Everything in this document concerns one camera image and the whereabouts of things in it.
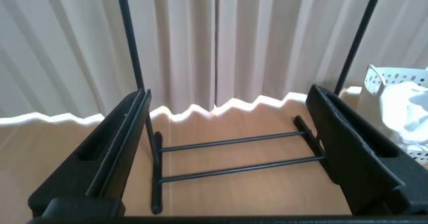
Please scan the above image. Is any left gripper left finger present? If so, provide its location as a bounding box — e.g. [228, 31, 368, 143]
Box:
[27, 88, 152, 218]

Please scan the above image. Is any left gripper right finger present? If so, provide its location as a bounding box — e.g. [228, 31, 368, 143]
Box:
[306, 84, 428, 217]

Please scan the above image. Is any white printed t-shirt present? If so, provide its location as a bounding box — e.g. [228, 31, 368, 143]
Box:
[381, 81, 428, 148]

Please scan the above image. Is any white laundry basket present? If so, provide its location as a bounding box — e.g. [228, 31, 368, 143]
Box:
[356, 64, 428, 166]

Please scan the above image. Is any black clothes rack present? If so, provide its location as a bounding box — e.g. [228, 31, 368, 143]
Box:
[115, 0, 386, 215]

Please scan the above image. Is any beige curtain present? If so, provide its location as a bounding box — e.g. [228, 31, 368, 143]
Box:
[0, 0, 428, 118]

